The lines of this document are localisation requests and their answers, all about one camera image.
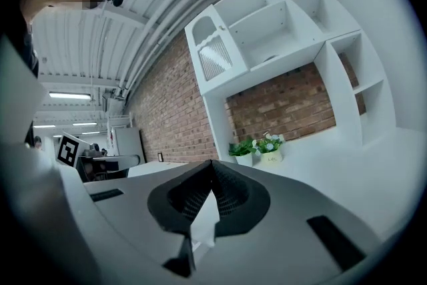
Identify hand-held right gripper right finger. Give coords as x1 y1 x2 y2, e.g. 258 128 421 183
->
196 159 382 285

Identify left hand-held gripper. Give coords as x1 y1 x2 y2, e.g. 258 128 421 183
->
55 131 142 184

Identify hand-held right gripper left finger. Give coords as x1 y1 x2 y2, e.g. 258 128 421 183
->
85 159 213 278

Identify tall grey cabinet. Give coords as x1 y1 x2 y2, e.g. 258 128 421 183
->
112 126 147 166

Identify long white desk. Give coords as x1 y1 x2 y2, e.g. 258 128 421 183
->
127 161 190 178

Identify flowers in cream pot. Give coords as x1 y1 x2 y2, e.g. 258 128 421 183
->
254 132 287 165

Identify ceiling light panel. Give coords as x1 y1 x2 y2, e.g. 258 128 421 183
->
48 91 92 101

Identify green plant in white pot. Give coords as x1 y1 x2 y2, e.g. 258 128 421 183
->
228 137 258 167

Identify person's black shirt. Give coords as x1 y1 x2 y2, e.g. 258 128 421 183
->
0 3 40 78

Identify white ceiling pipes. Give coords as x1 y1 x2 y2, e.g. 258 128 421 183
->
115 0 272 95

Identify white shelf unit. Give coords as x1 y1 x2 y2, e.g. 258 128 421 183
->
184 0 397 165

